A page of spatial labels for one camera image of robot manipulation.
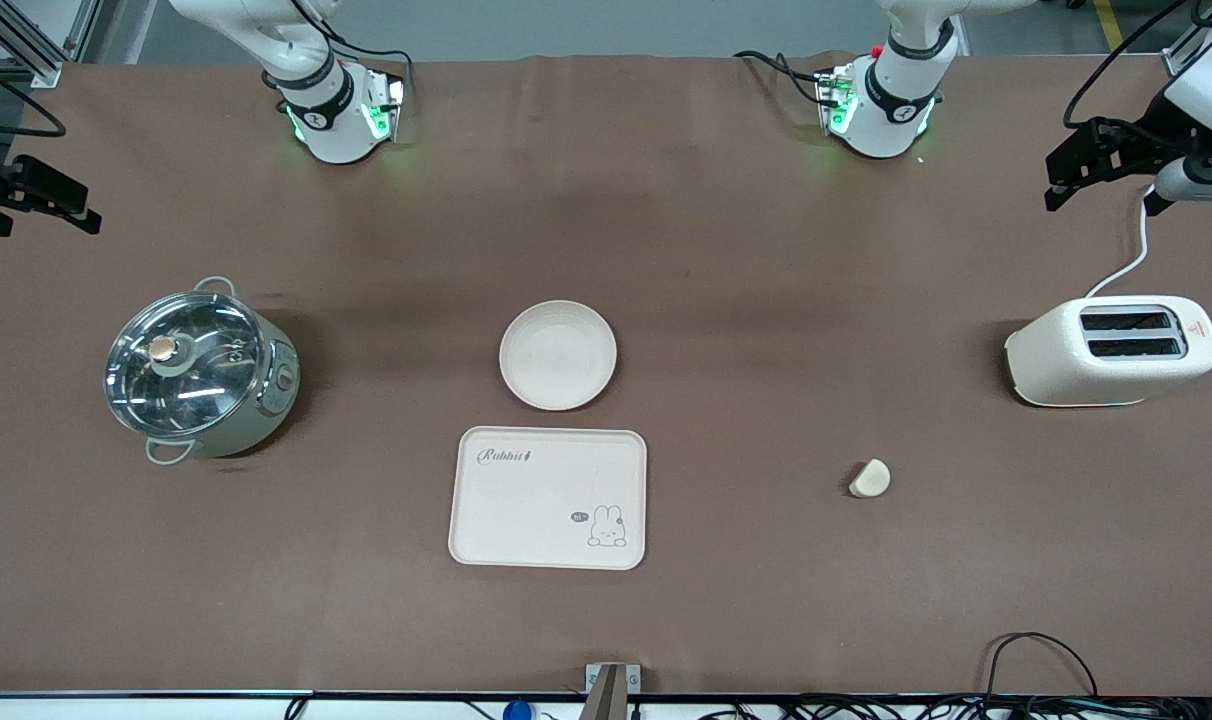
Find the white half bun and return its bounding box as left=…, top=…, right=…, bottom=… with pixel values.
left=849, top=458, right=892, bottom=499

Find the round cream plate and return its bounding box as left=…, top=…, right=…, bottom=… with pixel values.
left=499, top=300, right=618, bottom=412

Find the cream rabbit print tray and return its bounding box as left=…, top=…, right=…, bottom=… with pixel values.
left=448, top=426, right=648, bottom=571

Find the cream two-slot toaster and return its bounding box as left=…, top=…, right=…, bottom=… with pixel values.
left=1004, top=295, right=1212, bottom=408

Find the glass pot lid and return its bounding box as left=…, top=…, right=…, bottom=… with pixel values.
left=104, top=290, right=267, bottom=438

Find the pale green electric pot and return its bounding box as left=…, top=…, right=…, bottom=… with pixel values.
left=104, top=277, right=302, bottom=466

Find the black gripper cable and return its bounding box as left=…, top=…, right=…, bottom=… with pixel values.
left=0, top=55, right=67, bottom=138
left=1063, top=0, right=1197, bottom=129

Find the white toaster power cable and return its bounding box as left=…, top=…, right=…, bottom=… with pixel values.
left=1084, top=185, right=1157, bottom=299

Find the aluminium frame profile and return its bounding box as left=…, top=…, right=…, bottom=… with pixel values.
left=0, top=0, right=102, bottom=89
left=1161, top=0, right=1212, bottom=76

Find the black arm base cable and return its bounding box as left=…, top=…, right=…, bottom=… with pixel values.
left=733, top=50, right=829, bottom=106
left=291, top=0, right=414, bottom=101

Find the black looped cable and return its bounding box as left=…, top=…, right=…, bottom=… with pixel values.
left=984, top=631, right=1099, bottom=701

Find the black cable bundle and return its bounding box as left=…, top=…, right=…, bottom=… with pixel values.
left=696, top=690, right=1212, bottom=720

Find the aluminium camera post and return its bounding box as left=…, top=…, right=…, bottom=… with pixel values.
left=578, top=663, right=642, bottom=720

